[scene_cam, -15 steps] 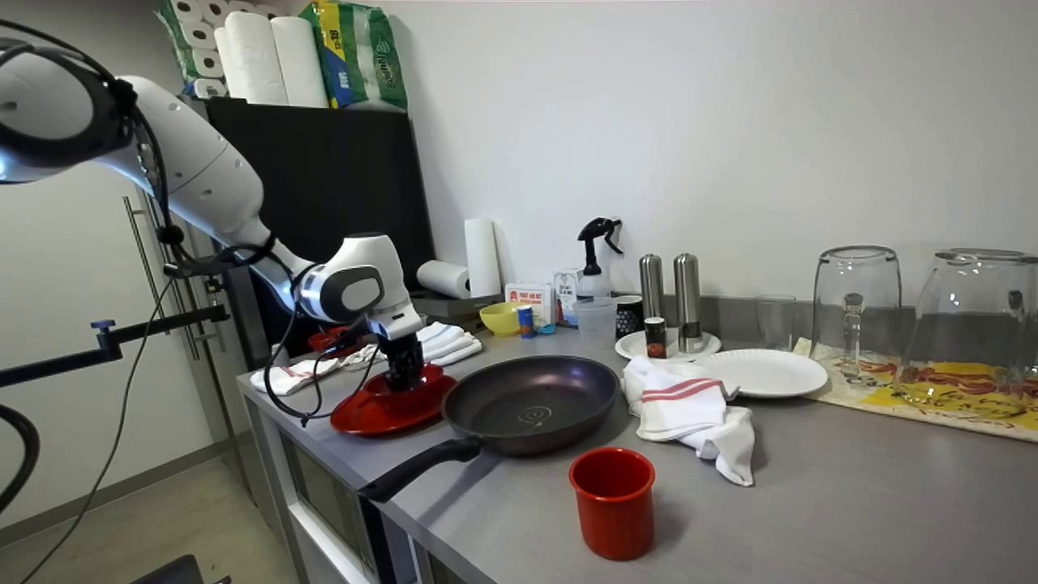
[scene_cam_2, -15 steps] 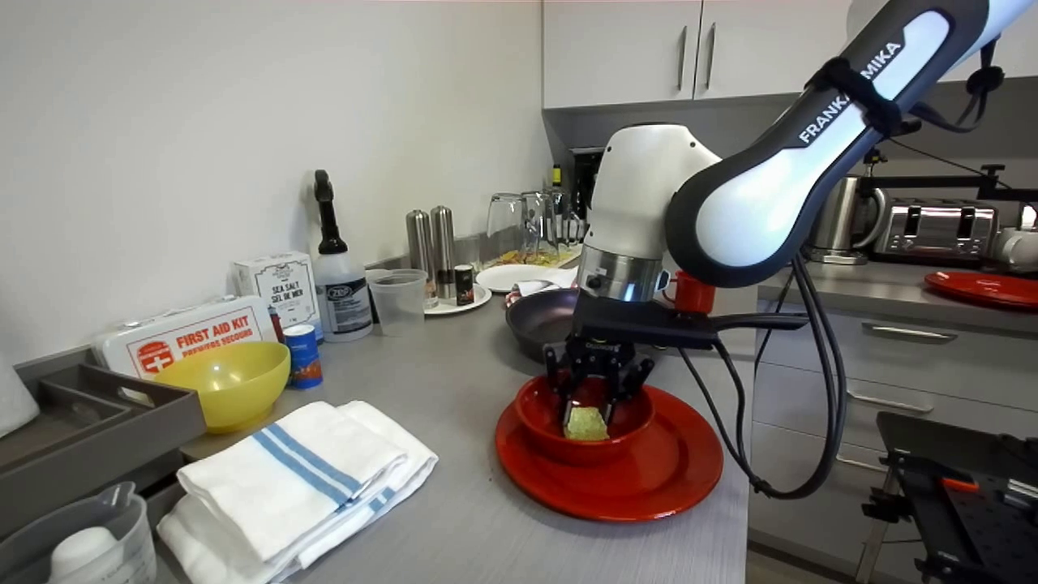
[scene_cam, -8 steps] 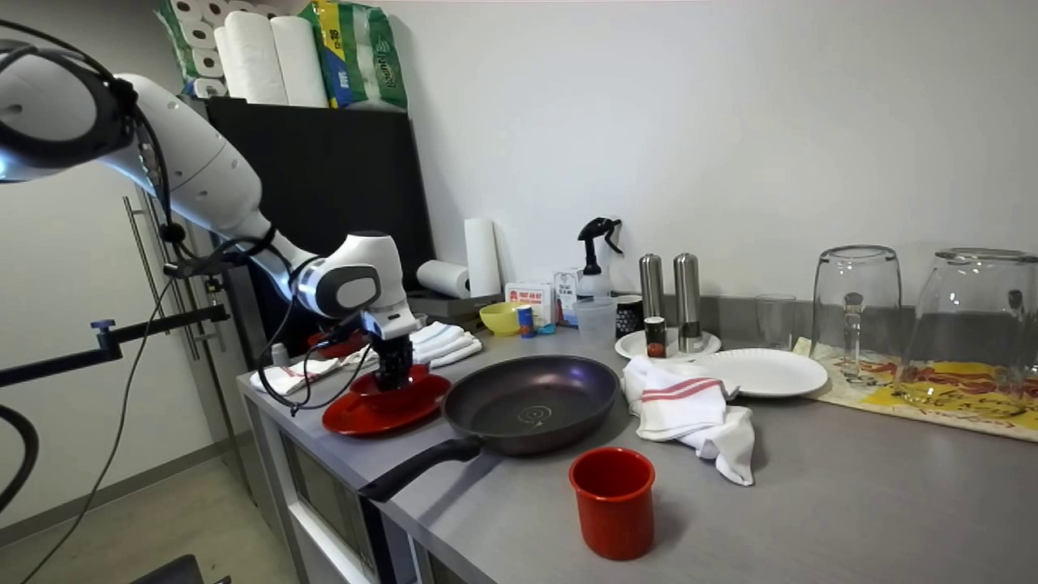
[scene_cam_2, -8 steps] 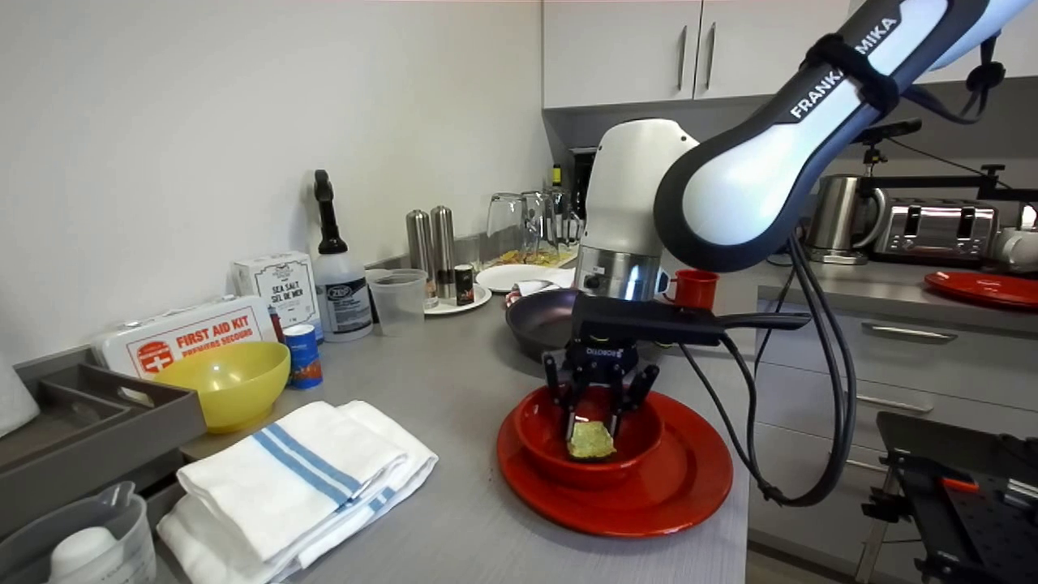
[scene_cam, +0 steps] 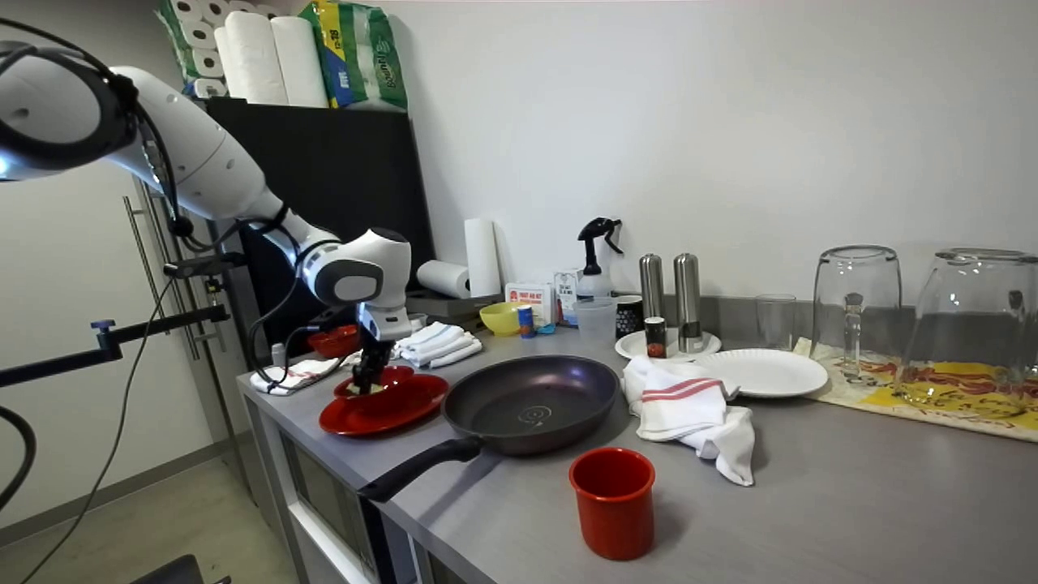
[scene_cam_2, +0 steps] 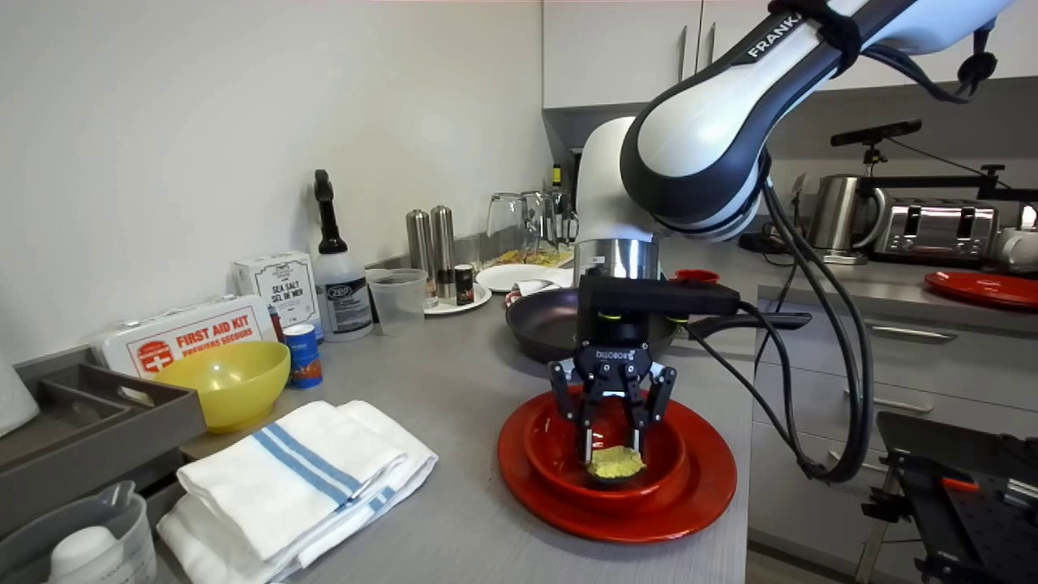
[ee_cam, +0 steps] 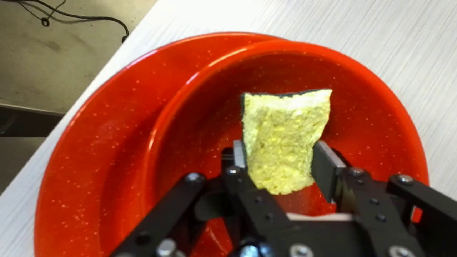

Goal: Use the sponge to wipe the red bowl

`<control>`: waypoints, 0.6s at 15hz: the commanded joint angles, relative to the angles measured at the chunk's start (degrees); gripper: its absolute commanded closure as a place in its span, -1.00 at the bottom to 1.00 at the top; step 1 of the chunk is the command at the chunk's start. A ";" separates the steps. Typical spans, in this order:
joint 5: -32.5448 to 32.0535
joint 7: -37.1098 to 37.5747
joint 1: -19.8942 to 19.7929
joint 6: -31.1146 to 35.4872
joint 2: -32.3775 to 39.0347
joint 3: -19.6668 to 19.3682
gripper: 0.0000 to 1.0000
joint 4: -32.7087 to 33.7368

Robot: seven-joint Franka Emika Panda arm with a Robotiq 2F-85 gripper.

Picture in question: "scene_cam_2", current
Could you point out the red plate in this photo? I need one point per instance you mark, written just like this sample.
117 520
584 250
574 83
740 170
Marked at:
983 291
707 487

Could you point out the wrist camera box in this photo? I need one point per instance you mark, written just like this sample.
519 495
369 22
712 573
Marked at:
660 295

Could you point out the red cup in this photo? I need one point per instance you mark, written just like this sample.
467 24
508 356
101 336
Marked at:
700 277

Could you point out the white first aid kit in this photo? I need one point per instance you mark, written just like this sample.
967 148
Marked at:
182 336

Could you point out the white spray bottle black nozzle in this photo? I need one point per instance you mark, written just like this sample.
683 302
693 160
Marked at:
345 292

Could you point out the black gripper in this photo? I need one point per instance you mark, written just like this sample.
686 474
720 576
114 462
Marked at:
613 369

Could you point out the steel toaster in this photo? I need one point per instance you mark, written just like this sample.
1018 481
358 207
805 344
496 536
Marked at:
935 231

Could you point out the small white plate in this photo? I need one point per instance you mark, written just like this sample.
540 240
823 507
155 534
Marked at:
460 310

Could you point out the black boom rod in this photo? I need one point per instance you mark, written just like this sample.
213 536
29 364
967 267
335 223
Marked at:
941 184

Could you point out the small white carton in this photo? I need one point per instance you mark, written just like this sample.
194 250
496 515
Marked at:
278 288

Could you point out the steel shaker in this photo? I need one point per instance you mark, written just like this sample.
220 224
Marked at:
443 248
417 239

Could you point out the black camera on stand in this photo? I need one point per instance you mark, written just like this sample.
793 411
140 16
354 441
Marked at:
876 134

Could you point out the small dark spice jar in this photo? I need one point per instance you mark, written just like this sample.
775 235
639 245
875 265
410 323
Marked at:
464 288

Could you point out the white wall cabinet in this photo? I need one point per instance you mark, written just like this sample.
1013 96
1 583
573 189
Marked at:
616 51

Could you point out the orange black clamp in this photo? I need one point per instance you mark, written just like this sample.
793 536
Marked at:
959 487

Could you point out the black frying pan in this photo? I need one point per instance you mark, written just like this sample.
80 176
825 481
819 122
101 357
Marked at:
540 327

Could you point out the black coffee machine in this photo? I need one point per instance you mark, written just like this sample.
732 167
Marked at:
573 196

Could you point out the grey counter cabinet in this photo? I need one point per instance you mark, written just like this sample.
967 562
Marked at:
974 369

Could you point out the yellow sponge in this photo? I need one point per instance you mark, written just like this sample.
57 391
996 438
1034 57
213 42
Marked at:
616 466

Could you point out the upturned clear wine glass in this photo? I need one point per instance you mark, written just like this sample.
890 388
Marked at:
535 216
505 229

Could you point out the yellow bowl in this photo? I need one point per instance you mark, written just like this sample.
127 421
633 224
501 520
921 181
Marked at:
223 383

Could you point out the white towel blue stripe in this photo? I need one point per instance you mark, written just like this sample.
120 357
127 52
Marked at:
292 487

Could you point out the black base board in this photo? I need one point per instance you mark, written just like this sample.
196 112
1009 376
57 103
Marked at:
974 529

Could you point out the large white plate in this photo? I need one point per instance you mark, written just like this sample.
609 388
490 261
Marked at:
522 277

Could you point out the steel kettle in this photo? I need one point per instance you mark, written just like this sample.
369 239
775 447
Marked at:
846 216

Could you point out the clear plastic jug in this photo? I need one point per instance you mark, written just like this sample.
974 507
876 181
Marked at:
77 541

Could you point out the blue can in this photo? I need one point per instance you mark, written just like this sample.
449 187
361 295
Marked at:
302 357

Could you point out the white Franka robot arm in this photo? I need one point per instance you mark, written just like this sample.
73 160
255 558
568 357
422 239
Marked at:
701 141

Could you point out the grey tray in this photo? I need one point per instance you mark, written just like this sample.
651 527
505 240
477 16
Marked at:
100 422

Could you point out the red bowl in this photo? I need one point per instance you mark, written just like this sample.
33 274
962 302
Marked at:
545 455

